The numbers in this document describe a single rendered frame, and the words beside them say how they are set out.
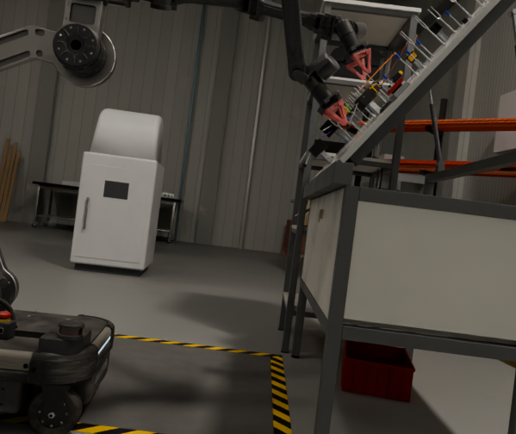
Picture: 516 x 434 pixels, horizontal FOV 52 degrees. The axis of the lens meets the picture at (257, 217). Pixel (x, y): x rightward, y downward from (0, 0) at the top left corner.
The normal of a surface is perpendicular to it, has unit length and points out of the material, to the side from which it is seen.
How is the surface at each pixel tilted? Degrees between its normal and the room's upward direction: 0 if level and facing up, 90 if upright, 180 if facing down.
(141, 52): 90
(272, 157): 90
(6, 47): 90
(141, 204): 90
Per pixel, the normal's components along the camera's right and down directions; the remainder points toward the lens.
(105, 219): 0.09, 0.01
